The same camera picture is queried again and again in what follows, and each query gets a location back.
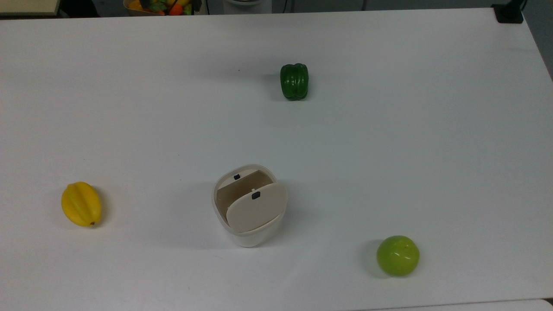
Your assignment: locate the white garbage bin beige lid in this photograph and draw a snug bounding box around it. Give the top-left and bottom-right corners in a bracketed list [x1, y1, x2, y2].
[211, 164, 288, 248]

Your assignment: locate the dark green bell pepper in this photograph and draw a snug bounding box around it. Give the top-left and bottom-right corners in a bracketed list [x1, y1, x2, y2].
[280, 63, 310, 102]

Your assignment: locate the light green apple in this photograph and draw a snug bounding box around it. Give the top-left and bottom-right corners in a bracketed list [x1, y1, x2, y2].
[376, 235, 420, 277]

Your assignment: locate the basket of toy fruit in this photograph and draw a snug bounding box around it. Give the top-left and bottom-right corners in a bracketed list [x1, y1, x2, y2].
[123, 0, 202, 17]

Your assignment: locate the yellow starfruit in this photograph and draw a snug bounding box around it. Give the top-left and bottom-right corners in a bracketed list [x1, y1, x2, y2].
[61, 181, 102, 228]

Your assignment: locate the beige board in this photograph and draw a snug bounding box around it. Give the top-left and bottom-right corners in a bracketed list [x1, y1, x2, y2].
[0, 0, 60, 17]

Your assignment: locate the black clamp mount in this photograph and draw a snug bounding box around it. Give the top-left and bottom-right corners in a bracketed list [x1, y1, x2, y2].
[491, 0, 527, 24]

